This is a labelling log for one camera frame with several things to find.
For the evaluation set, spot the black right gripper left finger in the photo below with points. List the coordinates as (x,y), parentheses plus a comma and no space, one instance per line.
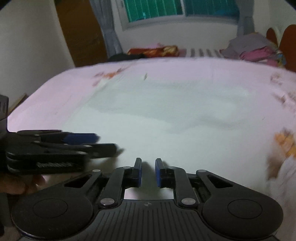
(121,179)

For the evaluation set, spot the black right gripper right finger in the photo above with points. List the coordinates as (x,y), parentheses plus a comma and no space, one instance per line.
(176,179)

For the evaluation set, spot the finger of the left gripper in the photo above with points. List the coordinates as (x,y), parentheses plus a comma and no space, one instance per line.
(69,137)
(93,150)

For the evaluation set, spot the cream white cloth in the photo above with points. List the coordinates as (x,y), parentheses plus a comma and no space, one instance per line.
(193,125)

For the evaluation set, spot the pile of folded clothes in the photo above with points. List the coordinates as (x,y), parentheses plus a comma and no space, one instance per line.
(254,48)

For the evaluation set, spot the person's left hand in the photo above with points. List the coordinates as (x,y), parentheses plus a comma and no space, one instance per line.
(21,184)

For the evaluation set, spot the pink floral bed sheet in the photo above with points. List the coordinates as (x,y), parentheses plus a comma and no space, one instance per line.
(53,104)

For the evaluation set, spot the black cloth on bed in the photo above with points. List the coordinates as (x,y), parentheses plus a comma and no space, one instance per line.
(125,57)

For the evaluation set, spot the brown wooden door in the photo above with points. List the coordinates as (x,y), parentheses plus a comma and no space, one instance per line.
(82,32)

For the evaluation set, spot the red orange floral blanket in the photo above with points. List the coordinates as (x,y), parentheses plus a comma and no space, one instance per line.
(158,52)

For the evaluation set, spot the grey striped pillow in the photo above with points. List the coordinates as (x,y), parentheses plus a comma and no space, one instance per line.
(196,53)

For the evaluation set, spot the grey left curtain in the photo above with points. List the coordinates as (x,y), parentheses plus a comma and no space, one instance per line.
(102,10)

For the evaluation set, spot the grey curtain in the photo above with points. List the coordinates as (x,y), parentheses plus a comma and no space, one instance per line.
(246,21)
(102,10)

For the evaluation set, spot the green glass window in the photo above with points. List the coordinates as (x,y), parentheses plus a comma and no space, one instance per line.
(139,10)

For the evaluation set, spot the grey right curtain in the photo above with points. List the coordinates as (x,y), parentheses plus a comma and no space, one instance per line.
(246,21)

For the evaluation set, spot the red white headboard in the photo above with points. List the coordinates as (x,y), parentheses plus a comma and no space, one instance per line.
(286,44)

